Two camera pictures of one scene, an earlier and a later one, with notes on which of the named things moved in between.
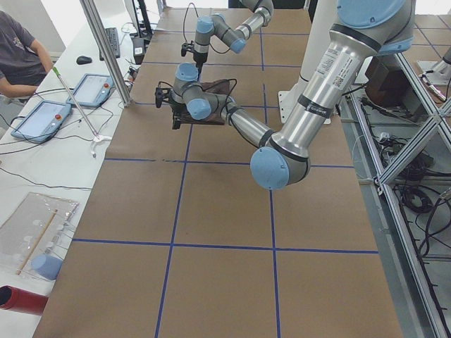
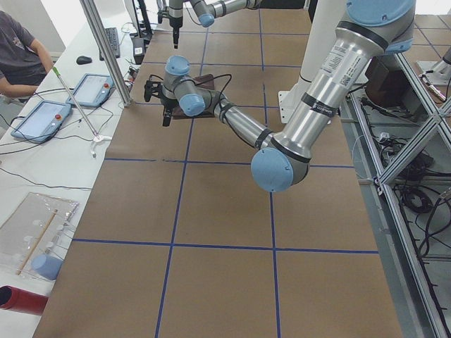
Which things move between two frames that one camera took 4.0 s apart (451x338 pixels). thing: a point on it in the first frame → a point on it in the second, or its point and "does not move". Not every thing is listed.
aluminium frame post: x=91 y=10 does not move
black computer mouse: x=82 y=60 does not move
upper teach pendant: x=92 y=90 does not move
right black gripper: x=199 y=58 → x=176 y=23
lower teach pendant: x=41 y=122 does not move
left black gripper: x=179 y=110 → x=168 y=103
